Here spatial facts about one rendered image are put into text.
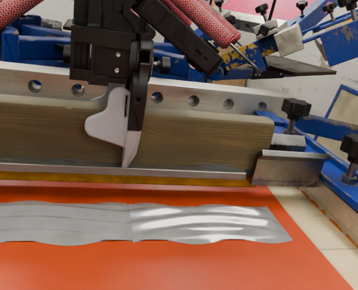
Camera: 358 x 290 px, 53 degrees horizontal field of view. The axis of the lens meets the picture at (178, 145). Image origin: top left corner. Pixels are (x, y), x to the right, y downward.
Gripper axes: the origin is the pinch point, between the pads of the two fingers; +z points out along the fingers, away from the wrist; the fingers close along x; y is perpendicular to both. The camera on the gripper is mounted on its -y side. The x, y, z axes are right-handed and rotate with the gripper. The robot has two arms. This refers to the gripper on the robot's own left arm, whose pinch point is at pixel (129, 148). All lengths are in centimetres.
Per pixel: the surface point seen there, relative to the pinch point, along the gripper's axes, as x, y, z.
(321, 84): -249, -199, 36
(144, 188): 0.3, -2.4, 5.3
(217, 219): 7.9, -9.8, 4.7
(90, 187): 0.4, 4.3, 5.3
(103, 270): 14.9, 3.1, 5.3
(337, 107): -210, -192, 45
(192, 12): -62, -21, -14
